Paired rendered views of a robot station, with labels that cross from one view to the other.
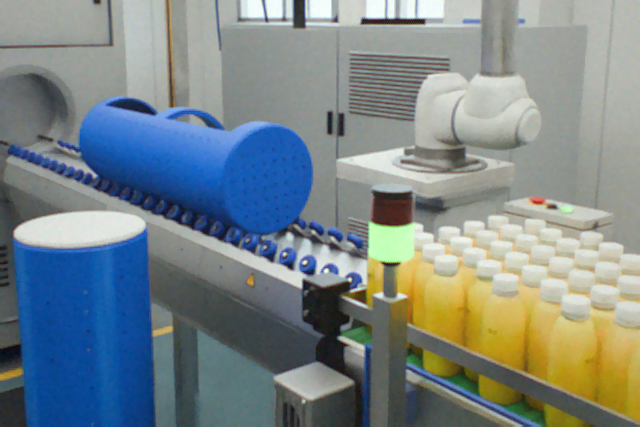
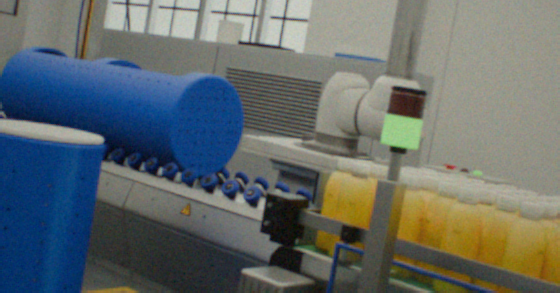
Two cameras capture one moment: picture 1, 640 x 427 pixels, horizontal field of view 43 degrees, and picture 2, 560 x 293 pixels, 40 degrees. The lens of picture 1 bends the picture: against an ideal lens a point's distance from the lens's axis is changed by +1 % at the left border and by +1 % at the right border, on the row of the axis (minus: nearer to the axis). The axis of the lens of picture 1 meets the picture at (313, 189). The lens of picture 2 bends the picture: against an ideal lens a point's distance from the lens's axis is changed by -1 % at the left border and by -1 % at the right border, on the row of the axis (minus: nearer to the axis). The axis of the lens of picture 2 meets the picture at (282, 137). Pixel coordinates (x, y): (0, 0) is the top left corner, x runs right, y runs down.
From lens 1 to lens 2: 48 cm
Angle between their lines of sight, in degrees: 15
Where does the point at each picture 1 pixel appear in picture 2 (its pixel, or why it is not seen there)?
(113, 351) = (61, 248)
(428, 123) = (333, 112)
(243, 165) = (191, 106)
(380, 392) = (372, 264)
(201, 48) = not seen: hidden behind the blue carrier
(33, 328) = not seen: outside the picture
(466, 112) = (370, 105)
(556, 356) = (515, 247)
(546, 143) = not seen: hidden behind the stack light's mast
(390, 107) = (259, 120)
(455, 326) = (415, 234)
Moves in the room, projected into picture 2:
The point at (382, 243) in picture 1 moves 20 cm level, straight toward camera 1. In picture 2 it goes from (399, 130) to (437, 140)
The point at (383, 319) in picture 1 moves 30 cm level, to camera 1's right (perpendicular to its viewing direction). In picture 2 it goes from (386, 199) to (544, 222)
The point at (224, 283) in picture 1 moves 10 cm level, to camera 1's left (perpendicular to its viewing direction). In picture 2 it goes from (155, 213) to (116, 208)
